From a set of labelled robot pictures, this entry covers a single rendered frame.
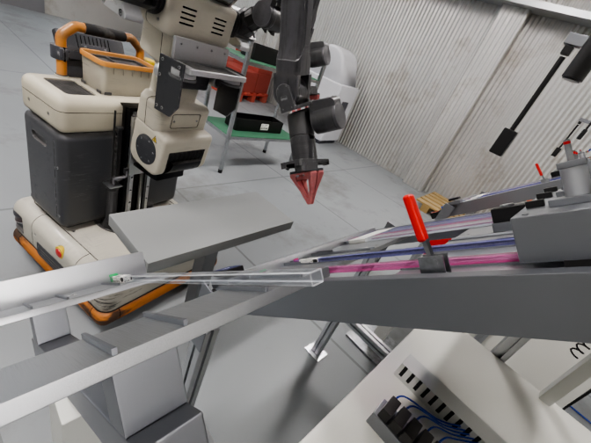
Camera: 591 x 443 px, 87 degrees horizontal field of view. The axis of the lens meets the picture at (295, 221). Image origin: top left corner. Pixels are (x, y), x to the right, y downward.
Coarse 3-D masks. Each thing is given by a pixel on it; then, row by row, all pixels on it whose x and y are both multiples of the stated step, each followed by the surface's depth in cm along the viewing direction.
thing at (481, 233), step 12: (480, 228) 71; (456, 240) 61; (468, 240) 59; (456, 252) 50; (468, 252) 48; (480, 252) 46; (492, 252) 45; (504, 252) 43; (480, 264) 39; (492, 264) 38; (504, 264) 37; (516, 264) 36; (528, 264) 36; (540, 264) 34; (552, 264) 34; (564, 264) 33
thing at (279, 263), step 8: (360, 232) 107; (368, 232) 111; (336, 240) 97; (344, 240) 100; (312, 248) 89; (320, 248) 91; (328, 248) 94; (288, 256) 82; (296, 256) 84; (304, 256) 86; (264, 264) 76; (272, 264) 77; (280, 264) 79
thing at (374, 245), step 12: (384, 240) 87; (396, 240) 85; (324, 252) 85; (336, 252) 82; (348, 252) 79; (360, 252) 74; (288, 264) 79; (300, 264) 76; (312, 264) 73; (324, 264) 69; (336, 264) 65
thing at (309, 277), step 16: (176, 272) 41; (192, 272) 38; (208, 272) 34; (224, 272) 32; (240, 272) 30; (256, 272) 28; (272, 272) 26; (288, 272) 25; (304, 272) 23; (320, 272) 24
